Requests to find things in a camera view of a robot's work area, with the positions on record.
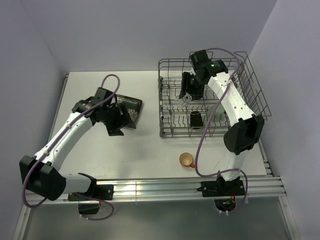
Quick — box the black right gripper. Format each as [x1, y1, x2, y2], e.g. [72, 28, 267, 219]
[179, 71, 205, 101]

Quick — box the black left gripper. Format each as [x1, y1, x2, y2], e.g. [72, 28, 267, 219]
[101, 103, 136, 137]

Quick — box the clear glass tumbler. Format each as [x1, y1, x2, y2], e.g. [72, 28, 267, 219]
[174, 93, 192, 108]

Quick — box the dark brown mug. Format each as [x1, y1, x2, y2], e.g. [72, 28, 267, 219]
[190, 110, 203, 130]

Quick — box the green ceramic cup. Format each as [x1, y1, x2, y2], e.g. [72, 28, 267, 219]
[206, 104, 225, 122]

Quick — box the orange small mug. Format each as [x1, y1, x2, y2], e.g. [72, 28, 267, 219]
[179, 152, 195, 168]

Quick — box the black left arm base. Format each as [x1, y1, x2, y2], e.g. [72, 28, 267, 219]
[67, 184, 115, 221]

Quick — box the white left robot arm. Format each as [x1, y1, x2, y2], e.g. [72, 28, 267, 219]
[19, 87, 143, 201]

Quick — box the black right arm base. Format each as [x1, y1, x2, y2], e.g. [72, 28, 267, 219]
[196, 176, 246, 197]

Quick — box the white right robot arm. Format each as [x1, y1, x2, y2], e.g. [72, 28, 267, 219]
[178, 49, 265, 195]

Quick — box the black floral square plate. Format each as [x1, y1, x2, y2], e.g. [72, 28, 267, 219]
[116, 94, 143, 125]

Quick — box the grey wire dish rack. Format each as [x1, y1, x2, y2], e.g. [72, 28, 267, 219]
[158, 50, 272, 138]

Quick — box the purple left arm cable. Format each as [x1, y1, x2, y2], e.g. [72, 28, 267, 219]
[21, 74, 121, 221]

